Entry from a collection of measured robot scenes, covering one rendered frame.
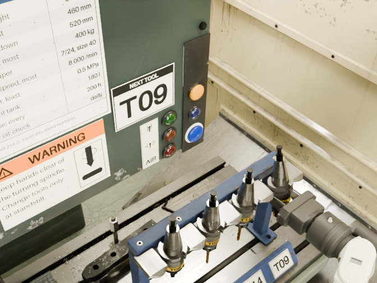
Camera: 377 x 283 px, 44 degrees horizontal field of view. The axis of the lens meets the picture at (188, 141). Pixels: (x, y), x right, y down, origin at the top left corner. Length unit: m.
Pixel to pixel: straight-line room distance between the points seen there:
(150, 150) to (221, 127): 1.23
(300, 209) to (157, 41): 0.69
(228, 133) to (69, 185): 1.30
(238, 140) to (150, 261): 0.93
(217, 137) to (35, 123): 1.39
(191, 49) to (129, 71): 0.10
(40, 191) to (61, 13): 0.23
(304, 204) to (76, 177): 0.68
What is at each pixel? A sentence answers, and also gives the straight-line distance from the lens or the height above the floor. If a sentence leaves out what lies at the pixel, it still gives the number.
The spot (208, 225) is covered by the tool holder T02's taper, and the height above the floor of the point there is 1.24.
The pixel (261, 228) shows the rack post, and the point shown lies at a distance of 1.44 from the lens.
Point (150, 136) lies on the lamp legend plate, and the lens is 0.67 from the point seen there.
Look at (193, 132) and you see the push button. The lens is 0.72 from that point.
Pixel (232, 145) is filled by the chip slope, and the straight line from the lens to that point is 1.85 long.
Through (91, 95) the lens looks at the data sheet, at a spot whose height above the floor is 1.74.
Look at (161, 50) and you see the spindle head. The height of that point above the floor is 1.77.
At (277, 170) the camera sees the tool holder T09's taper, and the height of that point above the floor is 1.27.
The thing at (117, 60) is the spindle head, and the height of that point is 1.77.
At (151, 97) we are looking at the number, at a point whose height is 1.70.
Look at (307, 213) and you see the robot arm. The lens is 1.16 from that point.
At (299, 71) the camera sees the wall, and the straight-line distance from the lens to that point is 1.54.
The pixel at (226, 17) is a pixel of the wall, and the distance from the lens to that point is 1.71.
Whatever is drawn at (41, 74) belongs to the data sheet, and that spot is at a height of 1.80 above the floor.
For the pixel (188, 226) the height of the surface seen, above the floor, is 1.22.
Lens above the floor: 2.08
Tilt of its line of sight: 43 degrees down
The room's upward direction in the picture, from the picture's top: 2 degrees clockwise
